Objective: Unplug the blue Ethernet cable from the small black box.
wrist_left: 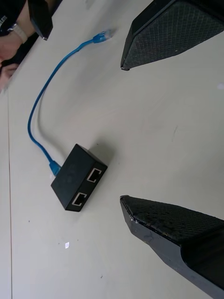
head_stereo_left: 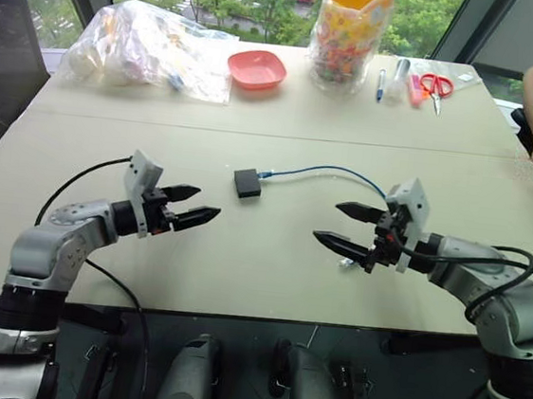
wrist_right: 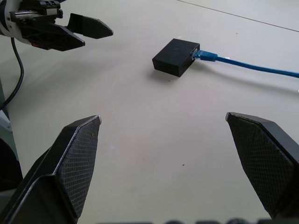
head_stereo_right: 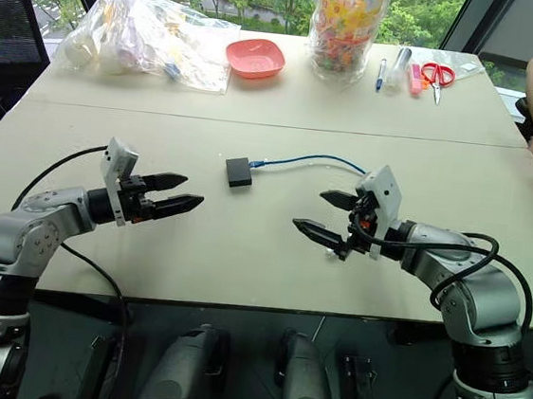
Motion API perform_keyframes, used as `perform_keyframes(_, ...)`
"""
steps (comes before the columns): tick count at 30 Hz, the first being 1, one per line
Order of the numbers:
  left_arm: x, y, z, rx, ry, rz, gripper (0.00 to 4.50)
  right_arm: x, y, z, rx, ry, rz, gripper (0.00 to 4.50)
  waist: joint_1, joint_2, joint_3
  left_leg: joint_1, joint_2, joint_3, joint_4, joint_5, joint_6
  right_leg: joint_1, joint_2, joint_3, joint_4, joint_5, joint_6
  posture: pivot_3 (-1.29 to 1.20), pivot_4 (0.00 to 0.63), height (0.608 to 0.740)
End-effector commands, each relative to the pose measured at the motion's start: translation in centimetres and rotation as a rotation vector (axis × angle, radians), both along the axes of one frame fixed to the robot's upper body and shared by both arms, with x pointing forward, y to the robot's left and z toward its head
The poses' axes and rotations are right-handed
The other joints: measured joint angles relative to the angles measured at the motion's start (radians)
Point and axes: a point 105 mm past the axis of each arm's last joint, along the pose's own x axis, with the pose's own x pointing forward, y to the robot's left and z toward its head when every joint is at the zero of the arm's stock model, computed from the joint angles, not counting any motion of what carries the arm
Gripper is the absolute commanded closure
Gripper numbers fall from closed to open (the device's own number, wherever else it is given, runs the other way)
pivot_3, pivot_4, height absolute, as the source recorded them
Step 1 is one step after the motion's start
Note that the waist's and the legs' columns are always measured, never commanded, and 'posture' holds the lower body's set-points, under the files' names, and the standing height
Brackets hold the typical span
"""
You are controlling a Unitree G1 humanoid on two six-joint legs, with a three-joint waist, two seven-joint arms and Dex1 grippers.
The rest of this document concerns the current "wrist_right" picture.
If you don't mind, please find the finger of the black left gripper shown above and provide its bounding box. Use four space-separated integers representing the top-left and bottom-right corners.
67 13 114 40
21 23 85 52

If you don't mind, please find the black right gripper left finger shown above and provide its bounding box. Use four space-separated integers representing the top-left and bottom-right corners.
0 114 103 224

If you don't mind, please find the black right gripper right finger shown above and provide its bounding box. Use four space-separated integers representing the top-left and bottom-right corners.
225 112 299 221

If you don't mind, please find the small black box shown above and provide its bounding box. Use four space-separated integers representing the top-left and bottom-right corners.
152 38 201 78

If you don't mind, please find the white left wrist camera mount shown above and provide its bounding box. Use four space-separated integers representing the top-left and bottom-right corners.
0 0 33 46

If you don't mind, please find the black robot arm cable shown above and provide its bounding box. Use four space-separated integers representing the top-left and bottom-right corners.
0 37 25 111

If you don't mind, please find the blue Ethernet cable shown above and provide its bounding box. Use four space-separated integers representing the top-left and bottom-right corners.
191 49 299 79

